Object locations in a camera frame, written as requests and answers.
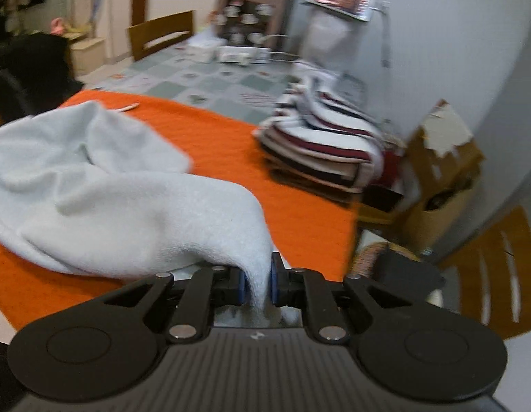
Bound white box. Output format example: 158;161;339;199
186;36;219;63

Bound small beige cabinet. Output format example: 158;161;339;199
68;36;107;77

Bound woven basket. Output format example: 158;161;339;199
349;242;425;282

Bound wooden chair with slat back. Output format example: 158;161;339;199
439;206;531;340

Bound white towel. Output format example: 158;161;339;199
0;100;300;329

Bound torn cardboard box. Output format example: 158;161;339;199
394;100;485;254

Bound colourful hula hoops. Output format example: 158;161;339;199
62;0;105;37

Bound red cloth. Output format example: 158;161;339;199
379;146;407;190

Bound white power strip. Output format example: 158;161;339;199
216;45;272;65

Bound wooden chair with slot back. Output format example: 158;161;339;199
127;10;195;61

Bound dark grey cloth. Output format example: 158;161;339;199
373;249;447;305

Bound stack of striped folded clothes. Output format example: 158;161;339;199
252;62;405;194

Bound checkered tablecloth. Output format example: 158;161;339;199
79;36;365;127

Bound brown box with cup print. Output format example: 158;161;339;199
211;0;299;52

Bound orange mat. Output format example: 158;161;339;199
0;90;363;331

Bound black flat item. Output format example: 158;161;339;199
362;184;404;214

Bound wooden stool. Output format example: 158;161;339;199
357;199;410;230

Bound black cloth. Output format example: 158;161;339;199
0;32;84;126

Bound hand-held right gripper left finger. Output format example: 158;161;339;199
103;265;248;345

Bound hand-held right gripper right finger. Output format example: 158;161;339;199
270;252;414;345

